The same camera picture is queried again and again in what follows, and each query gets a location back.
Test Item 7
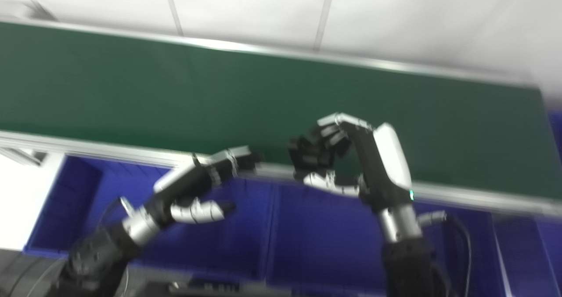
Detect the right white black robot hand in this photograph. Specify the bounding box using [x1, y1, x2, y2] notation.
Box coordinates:
[288, 112, 416, 210]

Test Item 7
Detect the blue plastic bin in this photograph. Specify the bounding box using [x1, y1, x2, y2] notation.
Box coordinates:
[544, 109, 562, 159]
[24, 156, 278, 281]
[267, 183, 502, 297]
[491, 213, 562, 297]

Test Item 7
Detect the black flange part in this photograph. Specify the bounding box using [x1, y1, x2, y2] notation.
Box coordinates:
[287, 132, 341, 175]

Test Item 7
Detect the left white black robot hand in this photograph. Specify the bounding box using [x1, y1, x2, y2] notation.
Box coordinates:
[153, 145, 263, 225]

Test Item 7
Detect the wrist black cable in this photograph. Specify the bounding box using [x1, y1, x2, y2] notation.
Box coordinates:
[417, 211, 473, 297]
[97, 195, 134, 229]

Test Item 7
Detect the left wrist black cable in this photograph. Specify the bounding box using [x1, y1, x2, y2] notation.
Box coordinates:
[97, 195, 134, 229]

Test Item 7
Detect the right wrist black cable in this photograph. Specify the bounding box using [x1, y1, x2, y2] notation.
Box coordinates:
[417, 211, 473, 297]

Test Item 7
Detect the green conveyor belt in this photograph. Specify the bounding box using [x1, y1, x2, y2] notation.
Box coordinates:
[0, 18, 562, 217]

